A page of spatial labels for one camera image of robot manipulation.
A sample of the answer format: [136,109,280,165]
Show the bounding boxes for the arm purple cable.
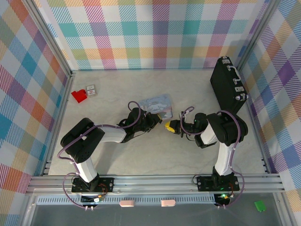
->
[179,105,246,210]
[57,100,151,210]

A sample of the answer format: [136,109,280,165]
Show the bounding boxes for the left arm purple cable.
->
[57,100,151,210]

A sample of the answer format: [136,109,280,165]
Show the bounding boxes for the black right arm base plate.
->
[196,175,241,192]

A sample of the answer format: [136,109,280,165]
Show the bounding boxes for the grey slotted cable duct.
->
[36,196,216,205]

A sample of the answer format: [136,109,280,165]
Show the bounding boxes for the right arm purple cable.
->
[179,105,246,210]

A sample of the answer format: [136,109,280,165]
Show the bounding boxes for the aluminium side rail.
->
[41,72,76,177]
[237,68,281,175]

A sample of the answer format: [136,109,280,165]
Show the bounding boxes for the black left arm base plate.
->
[71,177,115,194]

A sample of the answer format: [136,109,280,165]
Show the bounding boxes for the small card box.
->
[85,84,98,97]

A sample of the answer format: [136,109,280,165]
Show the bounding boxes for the black briefcase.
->
[210,56,249,116]

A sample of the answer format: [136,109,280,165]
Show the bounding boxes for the red plastic block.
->
[71,89,88,104]

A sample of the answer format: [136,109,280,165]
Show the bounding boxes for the green plastic block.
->
[254,200,267,212]

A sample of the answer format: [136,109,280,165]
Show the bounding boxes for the light blue cartoon pouch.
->
[137,93,175,119]

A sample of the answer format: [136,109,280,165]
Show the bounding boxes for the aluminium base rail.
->
[25,173,284,195]

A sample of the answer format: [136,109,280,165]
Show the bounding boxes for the aluminium frame post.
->
[27,0,74,80]
[236,0,284,71]

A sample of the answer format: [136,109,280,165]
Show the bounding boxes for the black controller board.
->
[215,193,232,205]
[81,194,105,204]

